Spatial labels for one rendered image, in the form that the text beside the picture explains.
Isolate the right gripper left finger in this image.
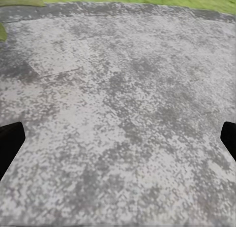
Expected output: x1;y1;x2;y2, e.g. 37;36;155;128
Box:
0;122;26;180

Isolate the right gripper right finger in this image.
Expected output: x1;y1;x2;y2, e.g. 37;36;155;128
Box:
220;121;236;161

